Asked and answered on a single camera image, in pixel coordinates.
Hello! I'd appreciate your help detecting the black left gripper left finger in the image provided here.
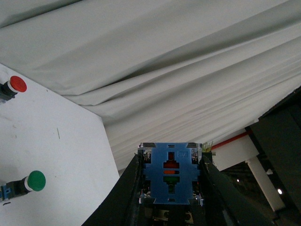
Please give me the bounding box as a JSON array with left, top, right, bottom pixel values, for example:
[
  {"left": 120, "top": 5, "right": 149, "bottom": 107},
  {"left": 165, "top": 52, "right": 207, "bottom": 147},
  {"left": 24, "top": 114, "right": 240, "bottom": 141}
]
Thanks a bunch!
[{"left": 83, "top": 153, "right": 143, "bottom": 226}]

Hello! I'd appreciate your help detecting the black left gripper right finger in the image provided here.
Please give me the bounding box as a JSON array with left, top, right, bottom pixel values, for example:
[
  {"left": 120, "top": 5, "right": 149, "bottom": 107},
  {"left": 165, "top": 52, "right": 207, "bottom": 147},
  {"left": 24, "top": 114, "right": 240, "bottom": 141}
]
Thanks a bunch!
[{"left": 200, "top": 156, "right": 273, "bottom": 226}]

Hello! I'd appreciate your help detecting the yellow push button switch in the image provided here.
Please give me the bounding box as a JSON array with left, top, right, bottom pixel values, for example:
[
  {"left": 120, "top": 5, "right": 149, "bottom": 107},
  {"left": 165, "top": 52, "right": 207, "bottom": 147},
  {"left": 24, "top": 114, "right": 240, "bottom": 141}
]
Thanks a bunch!
[{"left": 136, "top": 142, "right": 216, "bottom": 224}]

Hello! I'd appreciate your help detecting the white pillar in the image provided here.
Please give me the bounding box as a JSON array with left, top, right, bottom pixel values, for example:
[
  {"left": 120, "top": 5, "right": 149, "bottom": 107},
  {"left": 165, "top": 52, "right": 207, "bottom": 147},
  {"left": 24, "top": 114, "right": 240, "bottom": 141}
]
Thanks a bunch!
[{"left": 246, "top": 156, "right": 285, "bottom": 212}]

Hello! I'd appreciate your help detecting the red ceiling pipe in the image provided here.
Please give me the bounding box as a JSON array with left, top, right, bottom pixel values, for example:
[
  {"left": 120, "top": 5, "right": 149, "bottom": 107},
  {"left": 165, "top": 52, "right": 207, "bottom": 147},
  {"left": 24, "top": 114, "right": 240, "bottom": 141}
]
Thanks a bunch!
[{"left": 211, "top": 131, "right": 251, "bottom": 150}]

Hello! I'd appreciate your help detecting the dark panel structure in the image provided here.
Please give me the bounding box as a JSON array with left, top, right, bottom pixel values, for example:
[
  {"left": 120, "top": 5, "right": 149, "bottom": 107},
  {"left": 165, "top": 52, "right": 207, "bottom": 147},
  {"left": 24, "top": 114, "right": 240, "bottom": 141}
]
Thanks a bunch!
[{"left": 246, "top": 88, "right": 301, "bottom": 226}]

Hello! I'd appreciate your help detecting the white pleated curtain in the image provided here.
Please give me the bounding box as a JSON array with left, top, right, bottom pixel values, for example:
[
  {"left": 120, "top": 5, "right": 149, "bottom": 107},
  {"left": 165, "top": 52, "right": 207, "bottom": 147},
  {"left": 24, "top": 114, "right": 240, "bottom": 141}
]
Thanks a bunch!
[{"left": 0, "top": 0, "right": 301, "bottom": 170}]

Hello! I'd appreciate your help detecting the green push button switch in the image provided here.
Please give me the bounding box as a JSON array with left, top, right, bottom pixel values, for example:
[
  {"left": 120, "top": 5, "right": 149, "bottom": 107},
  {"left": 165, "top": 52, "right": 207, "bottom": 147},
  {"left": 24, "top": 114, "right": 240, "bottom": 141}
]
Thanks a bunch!
[{"left": 0, "top": 170, "right": 46, "bottom": 202}]

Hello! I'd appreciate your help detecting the red push button switch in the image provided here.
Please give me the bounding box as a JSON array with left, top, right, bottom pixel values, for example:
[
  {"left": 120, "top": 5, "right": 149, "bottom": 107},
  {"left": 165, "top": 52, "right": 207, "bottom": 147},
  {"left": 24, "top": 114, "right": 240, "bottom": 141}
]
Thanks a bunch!
[{"left": 0, "top": 76, "right": 27, "bottom": 104}]

